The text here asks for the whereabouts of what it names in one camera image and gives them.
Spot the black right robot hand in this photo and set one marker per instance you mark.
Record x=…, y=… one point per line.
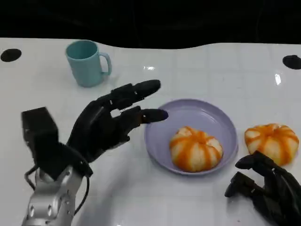
x=279, y=190

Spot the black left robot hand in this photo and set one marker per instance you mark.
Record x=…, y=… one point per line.
x=98, y=127

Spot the orange white toy bread roll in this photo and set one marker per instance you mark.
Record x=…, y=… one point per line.
x=195, y=150
x=272, y=141

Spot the pale green mug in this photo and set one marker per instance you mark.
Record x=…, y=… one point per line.
x=83, y=68

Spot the lilac plate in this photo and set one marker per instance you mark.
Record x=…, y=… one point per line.
x=200, y=115

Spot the black round table grommet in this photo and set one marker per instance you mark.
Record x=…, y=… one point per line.
x=10, y=55
x=292, y=62

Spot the black backdrop cloth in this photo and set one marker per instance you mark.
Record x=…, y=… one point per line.
x=150, y=21

